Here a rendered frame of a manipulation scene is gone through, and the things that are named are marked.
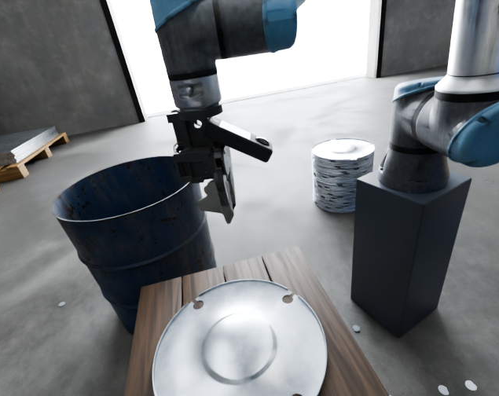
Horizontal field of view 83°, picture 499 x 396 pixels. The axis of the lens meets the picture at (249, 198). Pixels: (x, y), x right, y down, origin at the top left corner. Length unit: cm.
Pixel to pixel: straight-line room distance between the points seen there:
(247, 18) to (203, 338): 51
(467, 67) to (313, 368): 51
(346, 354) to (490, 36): 51
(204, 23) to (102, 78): 407
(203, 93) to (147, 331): 44
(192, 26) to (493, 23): 41
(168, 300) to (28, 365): 69
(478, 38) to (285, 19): 28
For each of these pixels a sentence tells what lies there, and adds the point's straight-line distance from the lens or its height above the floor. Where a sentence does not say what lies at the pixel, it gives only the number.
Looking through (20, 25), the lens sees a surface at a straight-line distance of 471.
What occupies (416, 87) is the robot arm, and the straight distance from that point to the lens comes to 68.
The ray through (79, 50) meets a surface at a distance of 451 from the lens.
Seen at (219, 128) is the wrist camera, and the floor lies 69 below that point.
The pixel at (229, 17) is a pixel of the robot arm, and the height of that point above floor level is 83.
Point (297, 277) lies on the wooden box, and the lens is 63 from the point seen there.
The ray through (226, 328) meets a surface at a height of 36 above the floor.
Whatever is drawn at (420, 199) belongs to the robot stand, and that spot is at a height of 45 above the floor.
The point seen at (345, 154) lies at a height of 28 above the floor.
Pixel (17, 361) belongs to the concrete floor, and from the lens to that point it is 130.
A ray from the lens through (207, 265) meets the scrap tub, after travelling 97.
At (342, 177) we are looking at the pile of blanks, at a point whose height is 20.
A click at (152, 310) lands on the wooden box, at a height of 35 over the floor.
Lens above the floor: 80
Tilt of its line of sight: 29 degrees down
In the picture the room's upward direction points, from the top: 9 degrees counter-clockwise
